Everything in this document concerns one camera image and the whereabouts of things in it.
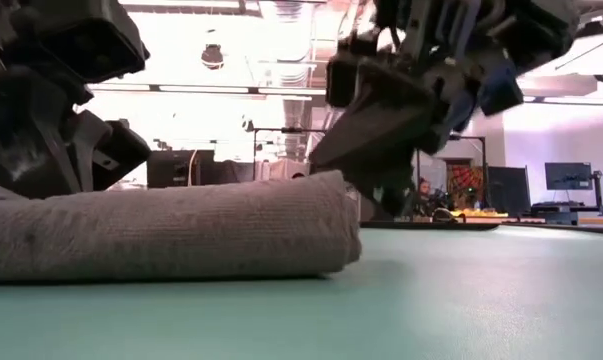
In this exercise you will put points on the black monitor back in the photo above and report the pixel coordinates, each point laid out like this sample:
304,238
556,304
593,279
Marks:
171,170

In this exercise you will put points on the green table mat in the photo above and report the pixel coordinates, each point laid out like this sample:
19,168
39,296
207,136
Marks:
431,300

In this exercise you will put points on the black round spotlight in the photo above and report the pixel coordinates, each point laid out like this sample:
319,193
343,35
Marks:
248,125

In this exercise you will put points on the black flat monitor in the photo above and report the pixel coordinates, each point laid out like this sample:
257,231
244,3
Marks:
568,176

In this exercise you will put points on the silver ventilation duct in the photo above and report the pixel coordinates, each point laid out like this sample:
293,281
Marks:
293,112

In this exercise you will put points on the white curtain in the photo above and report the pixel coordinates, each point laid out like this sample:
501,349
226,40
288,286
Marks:
281,169

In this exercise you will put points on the yellow object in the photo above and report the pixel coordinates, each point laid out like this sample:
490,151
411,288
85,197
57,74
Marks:
481,213

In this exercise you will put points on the black robot workstation arm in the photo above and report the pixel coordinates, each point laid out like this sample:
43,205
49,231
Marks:
441,202

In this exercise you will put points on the black monitor stand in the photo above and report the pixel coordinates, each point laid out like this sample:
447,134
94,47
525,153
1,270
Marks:
597,195

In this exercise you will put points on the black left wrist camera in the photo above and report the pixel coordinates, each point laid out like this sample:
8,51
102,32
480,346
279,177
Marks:
91,40

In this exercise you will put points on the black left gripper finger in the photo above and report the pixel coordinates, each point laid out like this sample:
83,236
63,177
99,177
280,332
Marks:
116,155

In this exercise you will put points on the person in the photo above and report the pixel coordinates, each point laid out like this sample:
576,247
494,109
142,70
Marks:
424,189

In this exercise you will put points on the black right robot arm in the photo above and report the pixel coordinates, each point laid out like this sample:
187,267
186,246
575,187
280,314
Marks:
541,30

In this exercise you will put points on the red patterned wall hanging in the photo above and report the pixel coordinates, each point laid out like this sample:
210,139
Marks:
466,182

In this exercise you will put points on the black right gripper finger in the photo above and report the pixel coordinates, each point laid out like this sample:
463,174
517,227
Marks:
381,135

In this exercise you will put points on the wooden workbench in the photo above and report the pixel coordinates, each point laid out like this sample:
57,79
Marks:
596,220

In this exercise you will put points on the grey terry towel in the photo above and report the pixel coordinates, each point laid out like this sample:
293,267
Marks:
181,230

